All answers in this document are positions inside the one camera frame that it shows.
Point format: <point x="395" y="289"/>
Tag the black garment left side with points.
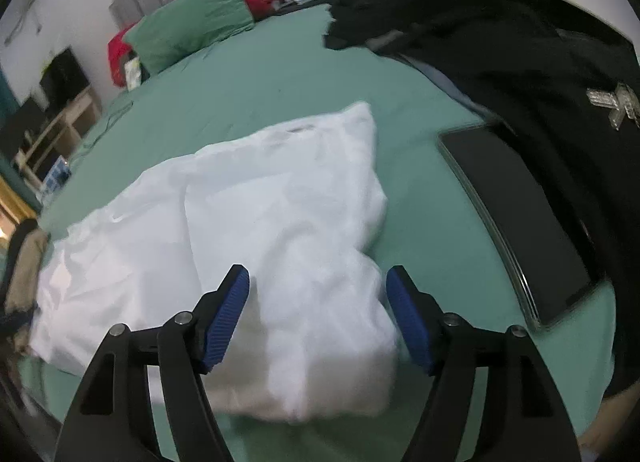
<point x="15" y="326"/>

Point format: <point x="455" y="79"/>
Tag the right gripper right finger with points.
<point x="524" y="417"/>

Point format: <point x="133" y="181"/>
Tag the white garment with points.
<point x="297" y="204"/>

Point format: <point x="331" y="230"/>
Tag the green bed sheet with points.
<point x="278" y="71"/>

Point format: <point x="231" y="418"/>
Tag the white blue power strip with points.
<point x="57" y="176"/>

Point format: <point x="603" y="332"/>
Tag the tissue pack in black frame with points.
<point x="135" y="73"/>

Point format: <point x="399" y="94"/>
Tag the black tablet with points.
<point x="546" y="250"/>

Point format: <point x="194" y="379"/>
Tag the black computer tower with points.
<point x="63" y="79"/>

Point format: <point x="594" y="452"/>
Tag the black clothes pile right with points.
<point x="534" y="63"/>

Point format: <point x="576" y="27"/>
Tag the black computer monitor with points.
<point x="29" y="117"/>

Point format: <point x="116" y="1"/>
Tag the tan khaki garment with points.
<point x="22" y="290"/>

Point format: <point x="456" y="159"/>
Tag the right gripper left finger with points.
<point x="110" y="418"/>

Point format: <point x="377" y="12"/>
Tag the green pillow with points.
<point x="183" y="27"/>

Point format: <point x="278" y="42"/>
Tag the beige computer desk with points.
<point x="61" y="135"/>

